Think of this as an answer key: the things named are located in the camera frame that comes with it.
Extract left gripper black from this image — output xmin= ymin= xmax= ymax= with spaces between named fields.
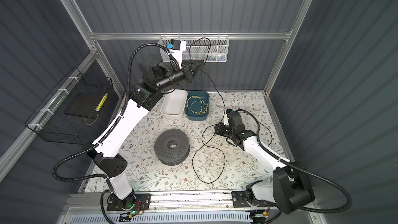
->
xmin=153 ymin=57 xmax=201 ymax=94

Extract black cable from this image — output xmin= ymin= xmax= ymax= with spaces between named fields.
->
xmin=188 ymin=37 xmax=274 ymax=185

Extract white plastic bin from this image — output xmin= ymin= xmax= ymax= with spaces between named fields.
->
xmin=160 ymin=89 xmax=188 ymax=119

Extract grey foam spool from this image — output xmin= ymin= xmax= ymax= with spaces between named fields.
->
xmin=154 ymin=129 xmax=190 ymax=166

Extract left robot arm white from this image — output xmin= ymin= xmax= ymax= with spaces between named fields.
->
xmin=52 ymin=39 xmax=204 ymax=211

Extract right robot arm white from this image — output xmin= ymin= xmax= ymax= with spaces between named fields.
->
xmin=215 ymin=109 xmax=353 ymax=214

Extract teal plastic bin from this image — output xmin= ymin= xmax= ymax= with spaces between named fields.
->
xmin=185 ymin=91 xmax=210 ymax=121

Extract yellow strip in basket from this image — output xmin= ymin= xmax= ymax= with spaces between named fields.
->
xmin=95 ymin=93 xmax=108 ymax=112

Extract black pad in basket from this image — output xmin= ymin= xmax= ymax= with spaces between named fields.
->
xmin=64 ymin=93 xmax=102 ymax=118

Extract white wire mesh basket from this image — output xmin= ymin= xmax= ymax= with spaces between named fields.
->
xmin=157 ymin=34 xmax=230 ymax=63

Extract yellow cable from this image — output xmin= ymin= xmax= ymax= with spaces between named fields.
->
xmin=186 ymin=95 xmax=209 ymax=115

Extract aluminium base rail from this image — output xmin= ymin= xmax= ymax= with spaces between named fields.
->
xmin=58 ymin=188 xmax=318 ymax=224

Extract black wire basket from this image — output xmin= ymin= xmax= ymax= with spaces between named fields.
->
xmin=24 ymin=67 xmax=119 ymax=145

